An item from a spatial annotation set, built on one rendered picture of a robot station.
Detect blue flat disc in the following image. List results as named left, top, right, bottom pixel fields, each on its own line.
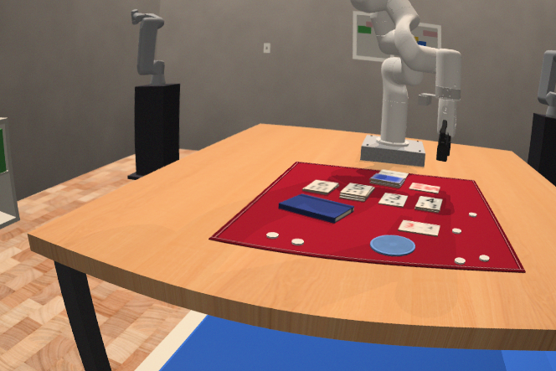
left=370, top=235, right=415, bottom=256

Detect dark red cloth mat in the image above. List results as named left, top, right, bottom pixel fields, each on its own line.
left=218, top=163, right=518, bottom=269
left=209, top=162, right=526, bottom=272

